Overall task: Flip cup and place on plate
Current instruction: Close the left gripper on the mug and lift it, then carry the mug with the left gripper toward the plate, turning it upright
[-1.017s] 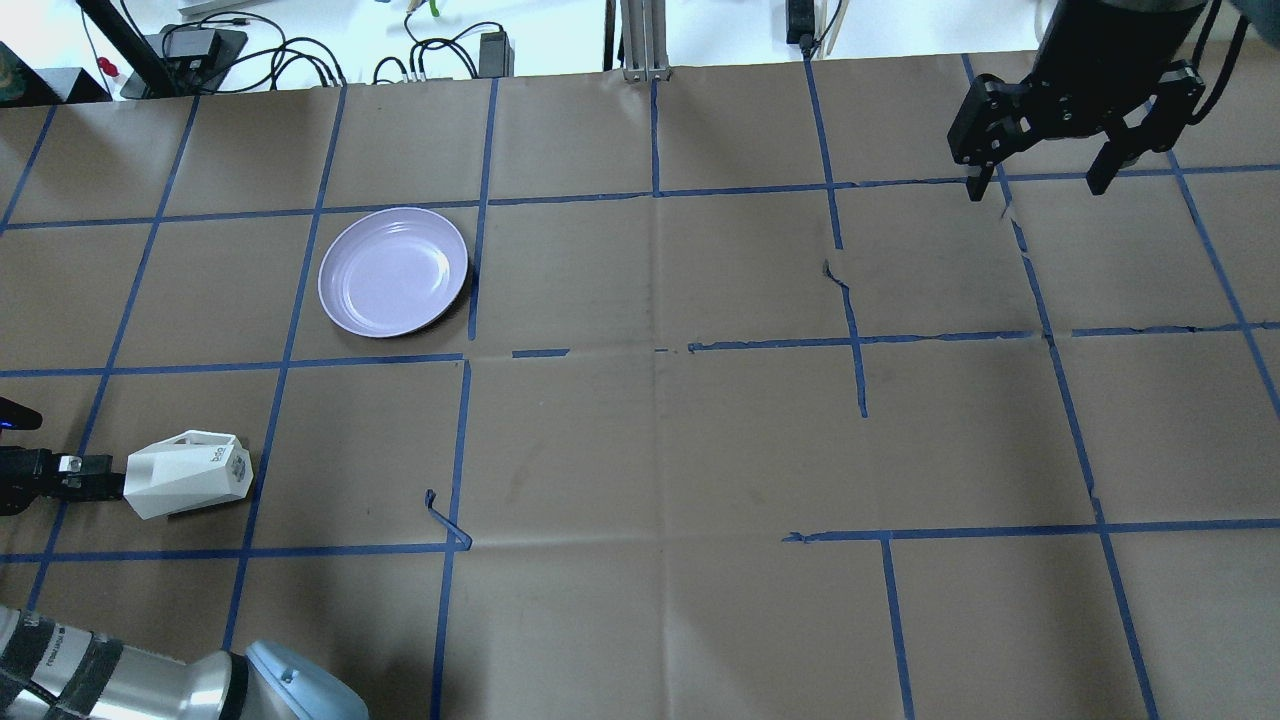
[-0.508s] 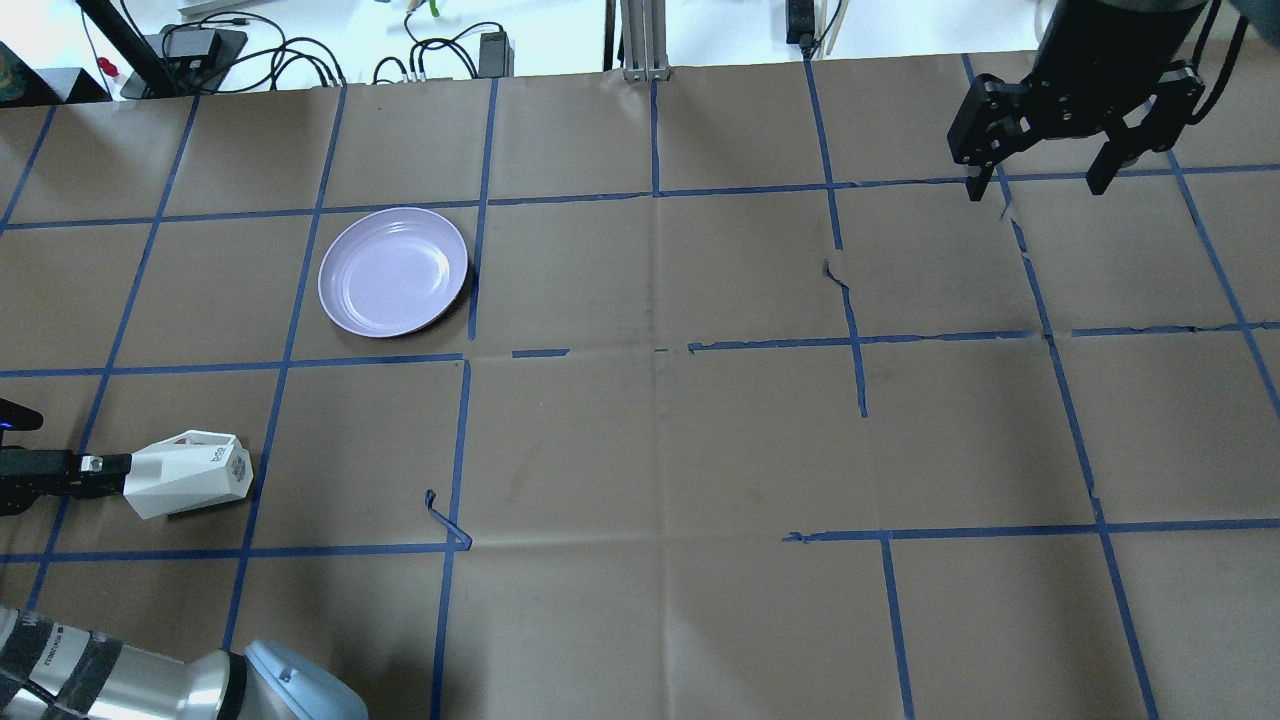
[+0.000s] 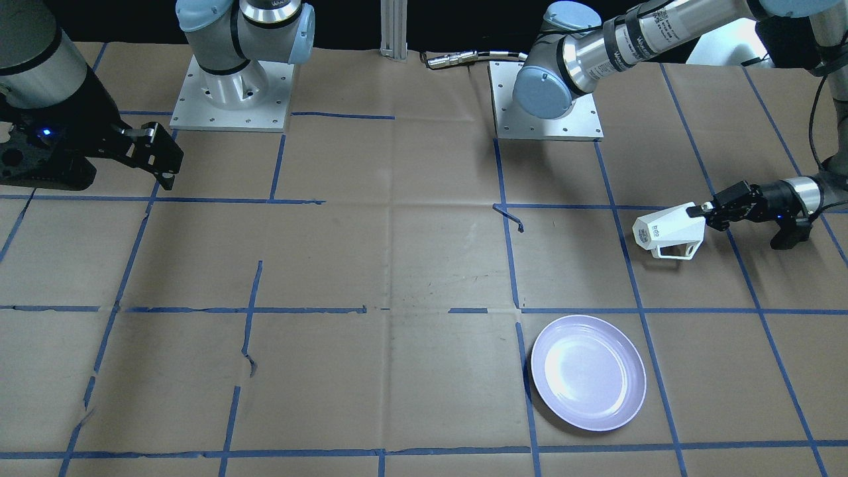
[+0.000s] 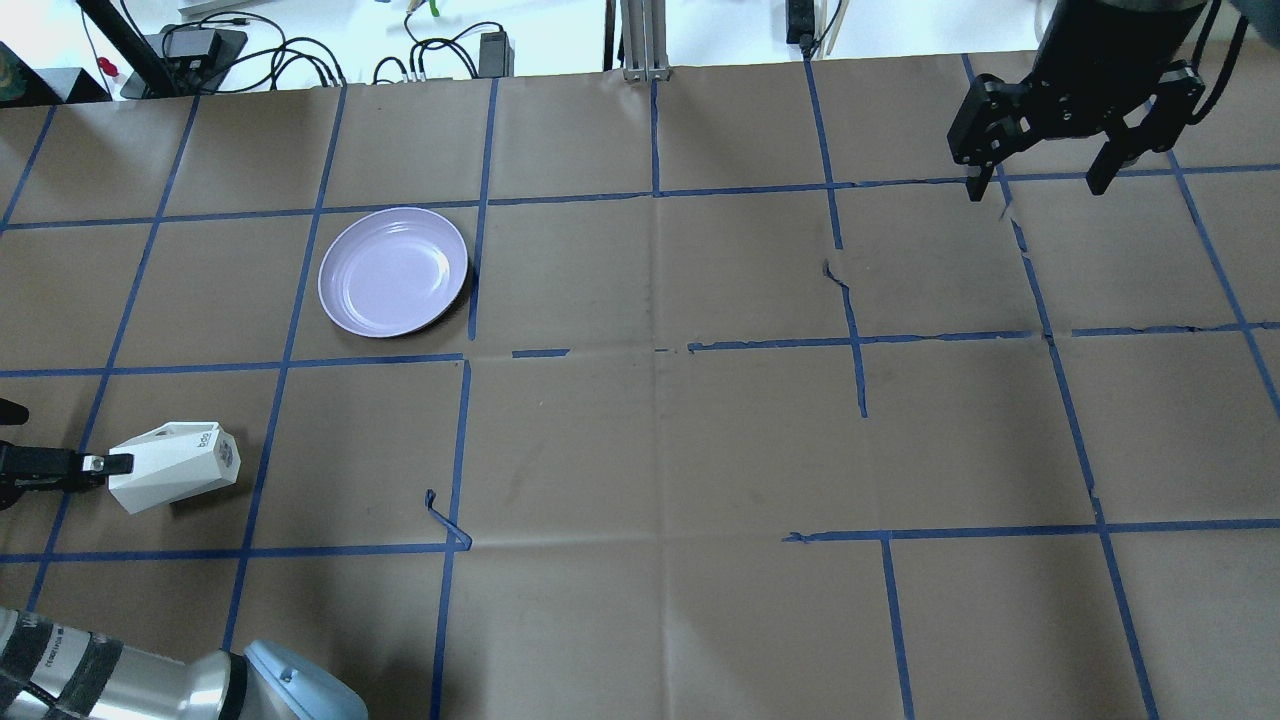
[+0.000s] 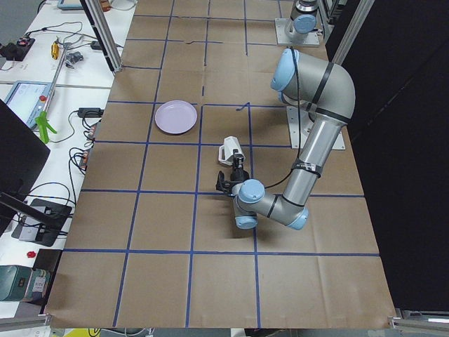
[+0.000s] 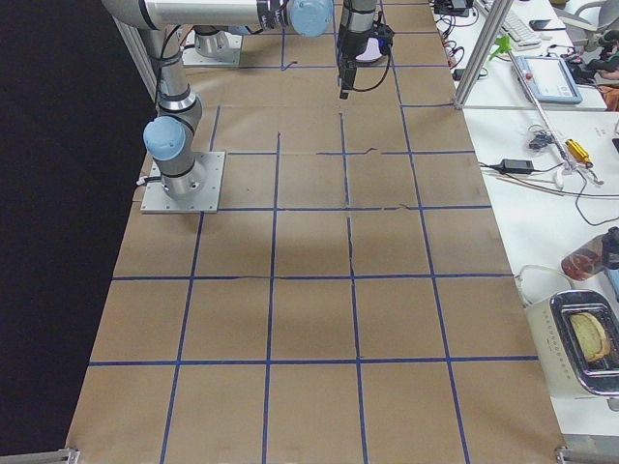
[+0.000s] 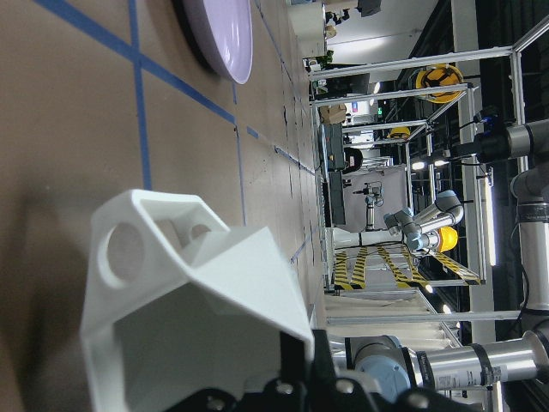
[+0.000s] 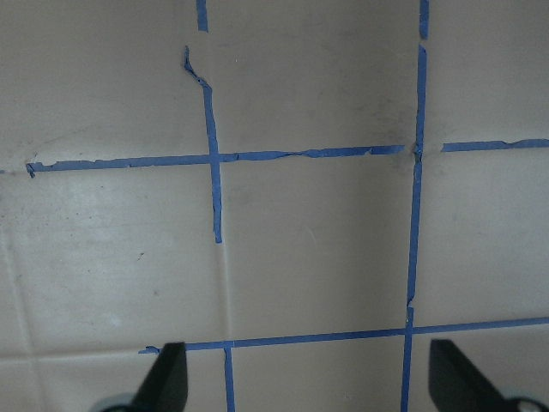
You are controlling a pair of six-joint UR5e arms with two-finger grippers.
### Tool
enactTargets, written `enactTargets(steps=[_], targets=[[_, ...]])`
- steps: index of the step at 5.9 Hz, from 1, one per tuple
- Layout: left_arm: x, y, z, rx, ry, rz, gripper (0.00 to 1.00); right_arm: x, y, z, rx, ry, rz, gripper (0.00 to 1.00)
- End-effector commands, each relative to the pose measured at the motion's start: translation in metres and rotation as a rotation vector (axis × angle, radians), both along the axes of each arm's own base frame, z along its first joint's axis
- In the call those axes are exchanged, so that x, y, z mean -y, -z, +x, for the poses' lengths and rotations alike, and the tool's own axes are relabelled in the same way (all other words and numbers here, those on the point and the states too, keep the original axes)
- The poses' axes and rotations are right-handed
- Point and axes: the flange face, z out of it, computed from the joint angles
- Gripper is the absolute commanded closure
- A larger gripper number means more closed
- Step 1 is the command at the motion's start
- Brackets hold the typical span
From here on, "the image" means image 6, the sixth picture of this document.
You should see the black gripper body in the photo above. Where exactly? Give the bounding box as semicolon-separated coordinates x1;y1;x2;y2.
337;0;377;68

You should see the white keyboard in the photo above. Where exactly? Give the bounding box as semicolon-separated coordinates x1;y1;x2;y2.
474;0;542;51

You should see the black power adapter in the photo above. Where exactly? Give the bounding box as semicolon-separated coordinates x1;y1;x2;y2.
499;159;535;175

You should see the blue teach pendant tablet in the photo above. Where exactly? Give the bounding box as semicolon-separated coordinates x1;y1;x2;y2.
515;55;582;104

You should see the brown paper table mat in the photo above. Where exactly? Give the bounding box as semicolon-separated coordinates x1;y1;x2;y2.
67;1;562;463

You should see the white toaster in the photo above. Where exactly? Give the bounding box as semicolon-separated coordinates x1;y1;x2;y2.
525;290;618;401

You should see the toast slice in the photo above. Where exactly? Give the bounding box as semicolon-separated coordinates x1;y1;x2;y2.
570;312;610;363

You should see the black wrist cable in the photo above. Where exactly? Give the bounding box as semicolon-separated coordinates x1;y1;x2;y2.
351;12;396;92

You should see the aluminium frame post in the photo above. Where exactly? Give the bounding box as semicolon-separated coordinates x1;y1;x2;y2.
454;0;513;109

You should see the green-handled reacher grabber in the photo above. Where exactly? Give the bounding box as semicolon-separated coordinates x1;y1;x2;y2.
488;36;604;186

